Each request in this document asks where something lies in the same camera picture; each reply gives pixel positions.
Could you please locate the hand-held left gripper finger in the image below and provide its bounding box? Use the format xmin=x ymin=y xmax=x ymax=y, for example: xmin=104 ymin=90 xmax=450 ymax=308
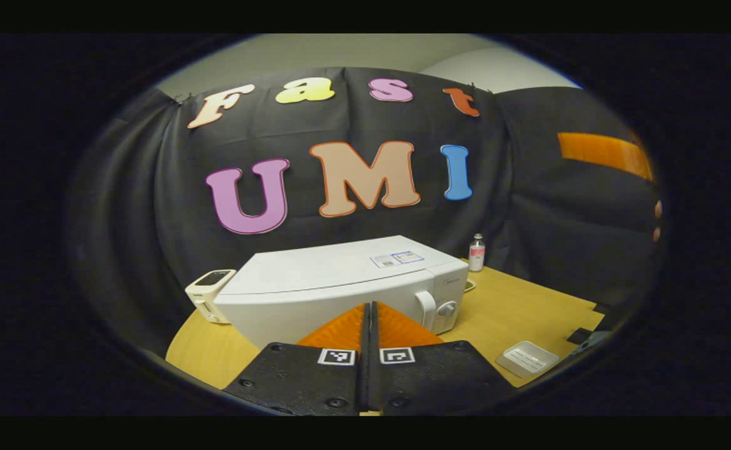
xmin=369 ymin=301 xmax=517 ymax=416
xmin=222 ymin=302 xmax=371 ymax=416

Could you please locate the white microwave oven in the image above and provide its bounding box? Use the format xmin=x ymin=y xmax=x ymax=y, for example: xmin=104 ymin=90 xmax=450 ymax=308
xmin=214 ymin=235 xmax=469 ymax=351

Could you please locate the black backdrop cloth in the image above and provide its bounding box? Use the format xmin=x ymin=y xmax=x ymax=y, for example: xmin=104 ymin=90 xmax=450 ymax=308
xmin=69 ymin=67 xmax=663 ymax=357

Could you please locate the small bottle with pink label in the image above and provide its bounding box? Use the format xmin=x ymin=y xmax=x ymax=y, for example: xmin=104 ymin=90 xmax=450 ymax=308
xmin=469 ymin=233 xmax=486 ymax=273

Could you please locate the white toaster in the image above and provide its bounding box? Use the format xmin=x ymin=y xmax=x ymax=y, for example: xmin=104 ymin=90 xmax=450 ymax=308
xmin=185 ymin=269 xmax=237 ymax=324

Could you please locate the dark flat object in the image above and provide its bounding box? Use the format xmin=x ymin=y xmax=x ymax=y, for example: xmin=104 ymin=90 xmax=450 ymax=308
xmin=567 ymin=326 xmax=613 ymax=358

